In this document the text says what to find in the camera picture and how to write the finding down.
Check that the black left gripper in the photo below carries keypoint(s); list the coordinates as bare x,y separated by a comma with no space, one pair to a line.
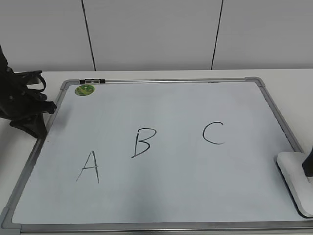
21,95

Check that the white whiteboard with grey frame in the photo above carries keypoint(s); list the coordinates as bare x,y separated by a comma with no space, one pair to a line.
159,157

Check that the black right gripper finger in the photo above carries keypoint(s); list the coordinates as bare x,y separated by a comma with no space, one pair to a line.
307,165

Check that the white whiteboard eraser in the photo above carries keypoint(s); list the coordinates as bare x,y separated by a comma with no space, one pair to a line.
300,185

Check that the green round magnet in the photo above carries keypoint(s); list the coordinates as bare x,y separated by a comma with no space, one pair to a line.
84,90

